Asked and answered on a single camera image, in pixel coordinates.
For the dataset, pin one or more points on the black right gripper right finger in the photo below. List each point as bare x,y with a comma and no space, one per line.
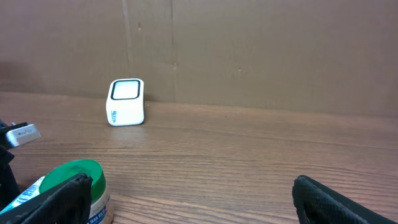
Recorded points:
316,203

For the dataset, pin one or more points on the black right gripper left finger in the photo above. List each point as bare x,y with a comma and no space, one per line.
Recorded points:
68,202

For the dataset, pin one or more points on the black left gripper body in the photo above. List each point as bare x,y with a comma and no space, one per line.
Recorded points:
9,188

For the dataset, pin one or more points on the green lid jar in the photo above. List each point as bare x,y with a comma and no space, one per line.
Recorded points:
101,207

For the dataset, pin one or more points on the teal tissue pack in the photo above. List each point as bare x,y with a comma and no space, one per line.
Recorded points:
28,194

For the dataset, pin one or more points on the white barcode scanner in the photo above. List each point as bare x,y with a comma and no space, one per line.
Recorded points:
125,102

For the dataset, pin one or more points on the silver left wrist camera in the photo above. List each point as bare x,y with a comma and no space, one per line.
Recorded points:
22,135

